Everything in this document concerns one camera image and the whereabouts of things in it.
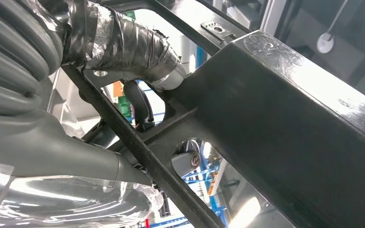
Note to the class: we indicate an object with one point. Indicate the white round hanging lamp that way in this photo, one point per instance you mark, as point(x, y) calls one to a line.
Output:
point(324, 42)

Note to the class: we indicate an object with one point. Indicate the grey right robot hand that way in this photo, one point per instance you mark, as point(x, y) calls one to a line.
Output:
point(59, 157)

